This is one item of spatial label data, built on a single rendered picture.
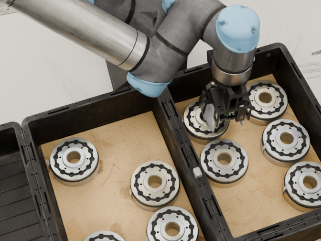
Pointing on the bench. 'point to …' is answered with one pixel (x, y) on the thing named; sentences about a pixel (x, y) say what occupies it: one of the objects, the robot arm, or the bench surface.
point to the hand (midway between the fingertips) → (219, 115)
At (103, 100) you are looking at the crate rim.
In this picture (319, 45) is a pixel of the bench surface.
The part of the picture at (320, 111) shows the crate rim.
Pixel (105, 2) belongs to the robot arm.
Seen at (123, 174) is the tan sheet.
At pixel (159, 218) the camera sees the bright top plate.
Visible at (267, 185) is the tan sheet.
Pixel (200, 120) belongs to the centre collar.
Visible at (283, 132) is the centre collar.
